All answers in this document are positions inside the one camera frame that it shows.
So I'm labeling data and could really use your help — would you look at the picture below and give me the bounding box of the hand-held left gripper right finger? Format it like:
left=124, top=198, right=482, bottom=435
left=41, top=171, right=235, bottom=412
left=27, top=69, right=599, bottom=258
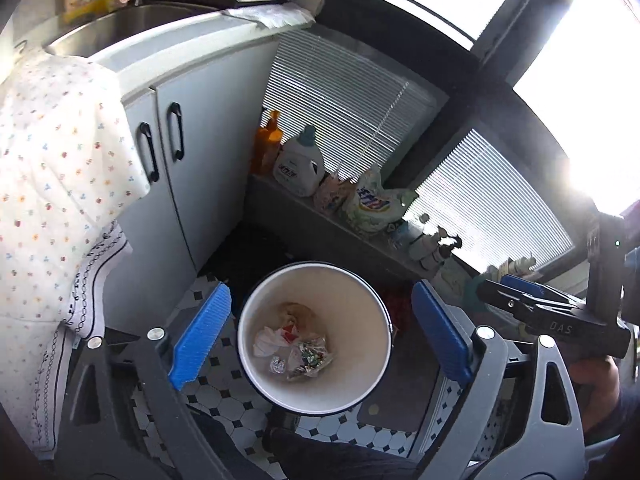
left=410, top=279, right=586, bottom=480

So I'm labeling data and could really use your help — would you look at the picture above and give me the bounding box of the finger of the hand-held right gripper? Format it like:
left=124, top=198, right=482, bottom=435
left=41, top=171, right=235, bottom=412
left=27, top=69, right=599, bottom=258
left=500, top=274, right=588, bottom=308
left=476, top=280, right=551, bottom=323

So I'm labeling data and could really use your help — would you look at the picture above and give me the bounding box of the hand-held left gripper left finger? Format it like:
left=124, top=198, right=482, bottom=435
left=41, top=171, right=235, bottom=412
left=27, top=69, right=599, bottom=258
left=55, top=281, right=233, bottom=480

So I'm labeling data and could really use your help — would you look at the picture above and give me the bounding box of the large white wrapper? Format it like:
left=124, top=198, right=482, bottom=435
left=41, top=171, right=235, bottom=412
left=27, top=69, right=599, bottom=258
left=252, top=325, right=286, bottom=358

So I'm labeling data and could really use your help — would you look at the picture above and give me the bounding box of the white bucket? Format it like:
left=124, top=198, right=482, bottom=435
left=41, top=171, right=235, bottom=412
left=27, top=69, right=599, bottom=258
left=236, top=261, right=393, bottom=416

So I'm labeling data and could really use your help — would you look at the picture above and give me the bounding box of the brown paper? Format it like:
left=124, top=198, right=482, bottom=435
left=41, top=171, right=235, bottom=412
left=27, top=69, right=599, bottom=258
left=272, top=302, right=318, bottom=331

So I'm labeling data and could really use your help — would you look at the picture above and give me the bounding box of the shiny snack packet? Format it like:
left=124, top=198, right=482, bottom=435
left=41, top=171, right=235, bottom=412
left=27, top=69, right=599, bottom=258
left=286, top=336, right=335, bottom=378

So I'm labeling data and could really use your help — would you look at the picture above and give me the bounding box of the person's right forearm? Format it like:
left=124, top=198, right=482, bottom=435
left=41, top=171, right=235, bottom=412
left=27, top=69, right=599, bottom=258
left=582, top=360, right=640, bottom=446

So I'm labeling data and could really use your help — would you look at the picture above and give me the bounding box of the person's right hand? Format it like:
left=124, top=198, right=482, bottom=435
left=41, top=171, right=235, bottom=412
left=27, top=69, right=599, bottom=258
left=570, top=355, right=621, bottom=433

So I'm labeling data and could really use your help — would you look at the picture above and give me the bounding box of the row of small toiletry bottles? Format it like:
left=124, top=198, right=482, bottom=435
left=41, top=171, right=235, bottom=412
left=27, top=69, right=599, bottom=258
left=390, top=212, right=463, bottom=273

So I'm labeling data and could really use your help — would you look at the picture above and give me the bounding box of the white window blind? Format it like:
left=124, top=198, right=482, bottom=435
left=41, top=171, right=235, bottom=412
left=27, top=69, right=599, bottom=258
left=262, top=30, right=436, bottom=186
left=415, top=127, right=576, bottom=271

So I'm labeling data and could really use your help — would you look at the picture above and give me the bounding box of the green white refill pouch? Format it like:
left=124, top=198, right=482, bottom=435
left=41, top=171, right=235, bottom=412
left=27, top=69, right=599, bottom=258
left=342, top=162, right=418, bottom=236

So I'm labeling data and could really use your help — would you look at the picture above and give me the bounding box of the orange refill pouch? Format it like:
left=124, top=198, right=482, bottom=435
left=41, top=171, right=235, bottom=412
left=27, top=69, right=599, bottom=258
left=314, top=170, right=356, bottom=216

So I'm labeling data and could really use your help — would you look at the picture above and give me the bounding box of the white laundry detergent bottle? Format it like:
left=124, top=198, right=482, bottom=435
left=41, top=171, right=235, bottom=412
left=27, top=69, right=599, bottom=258
left=272, top=125, right=326, bottom=198

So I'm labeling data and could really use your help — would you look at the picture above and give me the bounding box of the orange bottle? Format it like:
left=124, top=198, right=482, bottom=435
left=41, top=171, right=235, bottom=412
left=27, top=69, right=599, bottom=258
left=252, top=109, right=283, bottom=177

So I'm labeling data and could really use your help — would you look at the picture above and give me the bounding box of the grey base cabinet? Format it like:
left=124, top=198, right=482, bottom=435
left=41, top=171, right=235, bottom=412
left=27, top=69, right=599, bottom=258
left=92, top=10, right=281, bottom=336

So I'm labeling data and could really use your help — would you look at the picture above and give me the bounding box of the dotted white tablecloth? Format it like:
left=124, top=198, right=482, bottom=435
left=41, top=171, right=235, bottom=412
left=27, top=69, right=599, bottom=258
left=0, top=49, right=153, bottom=461

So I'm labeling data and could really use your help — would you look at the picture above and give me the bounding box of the steel sink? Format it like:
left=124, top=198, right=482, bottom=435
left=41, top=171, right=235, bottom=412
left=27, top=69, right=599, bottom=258
left=42, top=2, right=221, bottom=58

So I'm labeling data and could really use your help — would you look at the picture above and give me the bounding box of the white rag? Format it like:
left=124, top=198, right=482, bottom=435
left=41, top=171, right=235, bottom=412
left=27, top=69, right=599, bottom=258
left=222, top=2, right=316, bottom=28

